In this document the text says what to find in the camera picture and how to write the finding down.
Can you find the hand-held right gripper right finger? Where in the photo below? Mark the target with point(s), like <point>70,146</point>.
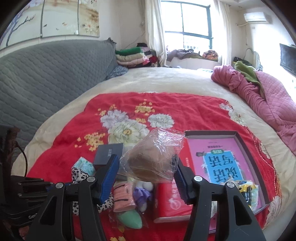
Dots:
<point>182,185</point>

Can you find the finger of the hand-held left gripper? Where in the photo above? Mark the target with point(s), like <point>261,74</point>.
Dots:
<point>70,184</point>

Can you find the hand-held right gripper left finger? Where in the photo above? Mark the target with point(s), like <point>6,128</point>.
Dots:
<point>108,176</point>

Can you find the spotted leopard print cloth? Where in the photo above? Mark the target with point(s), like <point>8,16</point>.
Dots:
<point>78,176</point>

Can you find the green patterned tissue packet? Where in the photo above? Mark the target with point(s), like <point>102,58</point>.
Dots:
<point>84,165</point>

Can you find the red tissue pack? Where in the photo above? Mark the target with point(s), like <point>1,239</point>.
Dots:
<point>166,204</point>

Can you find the pink striped pouch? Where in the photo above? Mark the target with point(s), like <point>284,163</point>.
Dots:
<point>123,197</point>

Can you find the white teddy bear purple dress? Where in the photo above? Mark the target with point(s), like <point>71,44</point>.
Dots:
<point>141,197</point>

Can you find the plastic bag with brown sponge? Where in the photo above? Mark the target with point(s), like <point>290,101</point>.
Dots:
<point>148,162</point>

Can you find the mint green egg sponge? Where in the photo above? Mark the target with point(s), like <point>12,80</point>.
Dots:
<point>129,219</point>

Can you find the dark brown cardboard box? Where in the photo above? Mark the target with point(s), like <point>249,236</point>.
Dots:
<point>208,134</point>

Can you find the yellow snack packet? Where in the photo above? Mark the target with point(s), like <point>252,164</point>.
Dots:
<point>245,185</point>

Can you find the small black box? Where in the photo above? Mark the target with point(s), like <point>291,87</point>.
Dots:
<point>106,153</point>

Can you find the pink book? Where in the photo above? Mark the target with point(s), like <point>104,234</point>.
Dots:
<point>222,166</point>

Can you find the red floral blanket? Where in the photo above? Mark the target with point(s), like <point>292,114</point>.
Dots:
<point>173,109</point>

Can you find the dark blue patterned cloth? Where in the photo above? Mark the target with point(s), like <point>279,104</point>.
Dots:
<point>118,71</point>

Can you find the grey quilted headboard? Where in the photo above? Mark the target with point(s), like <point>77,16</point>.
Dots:
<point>46,81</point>

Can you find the stack of folded clothes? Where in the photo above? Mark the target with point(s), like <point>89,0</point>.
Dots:
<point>129,58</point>

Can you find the pink quilt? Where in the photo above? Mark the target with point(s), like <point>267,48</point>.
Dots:
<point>272,97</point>

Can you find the grey clothes on windowsill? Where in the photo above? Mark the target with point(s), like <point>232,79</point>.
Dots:
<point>182,54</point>

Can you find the green blanket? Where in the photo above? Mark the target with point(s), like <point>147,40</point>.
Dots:
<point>245,69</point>

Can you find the colourful bag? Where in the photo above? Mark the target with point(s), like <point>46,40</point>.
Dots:
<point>210,55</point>

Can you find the white curtain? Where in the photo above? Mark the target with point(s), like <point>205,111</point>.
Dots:
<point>224,34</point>
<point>155,27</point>

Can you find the dark framed window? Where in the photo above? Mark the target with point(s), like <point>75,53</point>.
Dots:
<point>194,18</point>

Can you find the white air conditioner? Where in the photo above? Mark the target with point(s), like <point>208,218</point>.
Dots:
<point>256,17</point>

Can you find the black wall television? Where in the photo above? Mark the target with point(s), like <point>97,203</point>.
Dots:
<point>288,60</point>

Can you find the floral wall painting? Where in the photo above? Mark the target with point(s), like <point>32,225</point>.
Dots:
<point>57,18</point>

